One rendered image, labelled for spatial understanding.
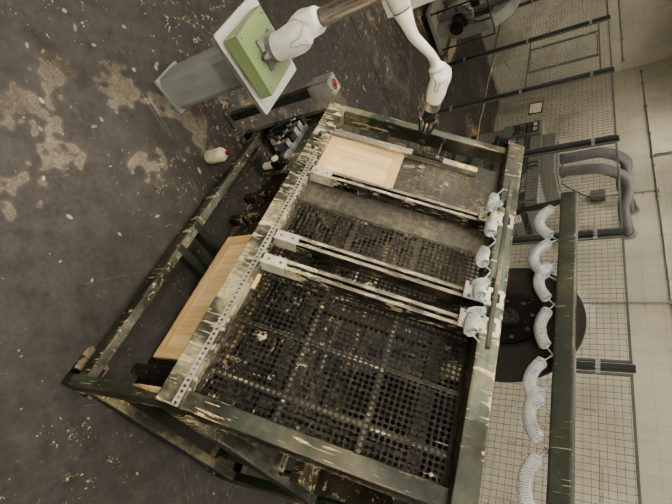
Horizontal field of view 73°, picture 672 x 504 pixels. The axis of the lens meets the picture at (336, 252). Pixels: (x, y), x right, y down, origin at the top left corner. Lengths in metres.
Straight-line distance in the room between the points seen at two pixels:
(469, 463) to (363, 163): 1.78
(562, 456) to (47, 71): 3.13
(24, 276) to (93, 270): 0.34
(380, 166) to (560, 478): 1.88
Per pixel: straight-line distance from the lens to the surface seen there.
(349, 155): 2.93
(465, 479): 1.97
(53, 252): 2.73
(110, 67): 3.15
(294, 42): 2.69
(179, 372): 2.10
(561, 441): 2.46
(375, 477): 1.94
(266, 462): 2.67
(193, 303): 2.79
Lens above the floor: 2.47
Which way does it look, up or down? 33 degrees down
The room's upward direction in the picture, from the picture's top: 86 degrees clockwise
